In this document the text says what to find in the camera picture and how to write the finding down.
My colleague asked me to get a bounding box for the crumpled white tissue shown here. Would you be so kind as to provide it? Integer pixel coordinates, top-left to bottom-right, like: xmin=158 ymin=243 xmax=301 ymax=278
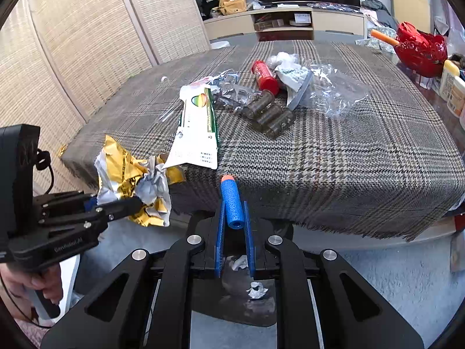
xmin=226 ymin=255 xmax=248 ymax=273
xmin=246 ymin=282 xmax=269 ymax=300

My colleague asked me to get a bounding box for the black waste bin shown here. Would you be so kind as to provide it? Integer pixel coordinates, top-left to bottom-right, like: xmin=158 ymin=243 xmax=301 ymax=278
xmin=189 ymin=254 xmax=278 ymax=328

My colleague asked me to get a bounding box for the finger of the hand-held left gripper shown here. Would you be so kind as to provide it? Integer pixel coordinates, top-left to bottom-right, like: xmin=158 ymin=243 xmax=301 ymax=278
xmin=34 ymin=190 xmax=99 ymax=219
xmin=82 ymin=195 xmax=144 ymax=227

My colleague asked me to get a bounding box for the clear plastic bag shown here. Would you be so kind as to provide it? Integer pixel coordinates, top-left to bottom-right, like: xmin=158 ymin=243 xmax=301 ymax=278
xmin=298 ymin=63 xmax=370 ymax=119

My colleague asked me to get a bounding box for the grey plaid cloth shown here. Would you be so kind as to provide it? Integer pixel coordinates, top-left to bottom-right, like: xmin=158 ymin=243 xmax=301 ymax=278
xmin=60 ymin=40 xmax=465 ymax=243

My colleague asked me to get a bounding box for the brown cardboard box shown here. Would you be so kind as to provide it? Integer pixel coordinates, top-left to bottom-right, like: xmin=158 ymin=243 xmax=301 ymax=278
xmin=253 ymin=20 xmax=284 ymax=32

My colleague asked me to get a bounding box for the white cotton wad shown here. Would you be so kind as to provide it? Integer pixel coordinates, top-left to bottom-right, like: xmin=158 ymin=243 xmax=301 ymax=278
xmin=266 ymin=51 xmax=302 ymax=70

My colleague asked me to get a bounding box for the blue foam dart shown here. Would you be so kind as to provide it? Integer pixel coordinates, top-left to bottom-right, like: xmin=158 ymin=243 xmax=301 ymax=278
xmin=220 ymin=174 xmax=245 ymax=231

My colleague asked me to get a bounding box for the black cable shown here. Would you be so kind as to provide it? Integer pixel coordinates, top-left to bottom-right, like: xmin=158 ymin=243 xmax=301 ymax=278
xmin=35 ymin=149 xmax=55 ymax=190

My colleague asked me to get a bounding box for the cream lotion bottle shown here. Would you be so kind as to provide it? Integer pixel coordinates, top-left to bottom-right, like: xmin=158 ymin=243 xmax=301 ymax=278
xmin=439 ymin=60 xmax=465 ymax=117

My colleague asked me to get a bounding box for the yellow foil wrapper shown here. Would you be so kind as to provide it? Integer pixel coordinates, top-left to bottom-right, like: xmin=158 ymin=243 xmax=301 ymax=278
xmin=94 ymin=134 xmax=187 ymax=228

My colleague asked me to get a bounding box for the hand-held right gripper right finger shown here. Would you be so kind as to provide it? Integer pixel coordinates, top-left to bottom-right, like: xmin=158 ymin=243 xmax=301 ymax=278
xmin=243 ymin=201 xmax=425 ymax=349

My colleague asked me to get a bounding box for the beige television cabinet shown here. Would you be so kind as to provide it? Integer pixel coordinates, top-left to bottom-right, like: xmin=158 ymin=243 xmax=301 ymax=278
xmin=203 ymin=5 xmax=366 ymax=43

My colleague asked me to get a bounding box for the person's left hand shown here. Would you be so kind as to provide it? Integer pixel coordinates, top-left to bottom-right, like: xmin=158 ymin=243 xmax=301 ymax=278
xmin=0 ymin=262 xmax=65 ymax=320

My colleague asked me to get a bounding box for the grey clothes pile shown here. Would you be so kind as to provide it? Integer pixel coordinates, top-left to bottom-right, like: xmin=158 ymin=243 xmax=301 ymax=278
xmin=361 ymin=0 xmax=393 ymax=26

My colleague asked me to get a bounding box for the floral patterned cloth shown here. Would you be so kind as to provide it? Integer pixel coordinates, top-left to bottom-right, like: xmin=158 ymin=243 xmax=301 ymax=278
xmin=355 ymin=25 xmax=398 ymax=54

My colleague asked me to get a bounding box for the clear plastic blister tray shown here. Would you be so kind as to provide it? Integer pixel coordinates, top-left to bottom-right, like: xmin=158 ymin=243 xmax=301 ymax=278
xmin=209 ymin=71 xmax=262 ymax=111

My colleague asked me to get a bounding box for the red cylinder tube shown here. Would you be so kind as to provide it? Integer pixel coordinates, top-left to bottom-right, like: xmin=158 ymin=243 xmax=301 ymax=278
xmin=251 ymin=60 xmax=280 ymax=97

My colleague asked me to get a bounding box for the orange foam stick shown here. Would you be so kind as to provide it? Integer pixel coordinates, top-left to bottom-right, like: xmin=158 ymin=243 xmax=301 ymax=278
xmin=371 ymin=29 xmax=400 ymax=46

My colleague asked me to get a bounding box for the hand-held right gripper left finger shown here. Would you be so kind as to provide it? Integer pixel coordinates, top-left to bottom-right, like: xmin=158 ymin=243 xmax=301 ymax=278
xmin=40 ymin=200 xmax=226 ymax=349

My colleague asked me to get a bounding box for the white printed zip pouch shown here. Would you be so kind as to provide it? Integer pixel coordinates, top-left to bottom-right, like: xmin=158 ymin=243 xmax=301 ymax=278
xmin=275 ymin=66 xmax=313 ymax=112

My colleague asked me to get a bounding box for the white green paper packet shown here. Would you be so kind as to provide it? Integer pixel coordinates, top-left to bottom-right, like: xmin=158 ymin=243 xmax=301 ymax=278
xmin=162 ymin=84 xmax=219 ymax=170

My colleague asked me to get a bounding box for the yellow backpack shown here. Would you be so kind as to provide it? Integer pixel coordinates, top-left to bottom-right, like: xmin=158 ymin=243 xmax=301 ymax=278
xmin=219 ymin=0 xmax=257 ymax=16

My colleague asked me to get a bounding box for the red openwork basket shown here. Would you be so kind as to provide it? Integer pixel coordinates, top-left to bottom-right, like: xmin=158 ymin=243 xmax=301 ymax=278
xmin=394 ymin=22 xmax=448 ymax=78

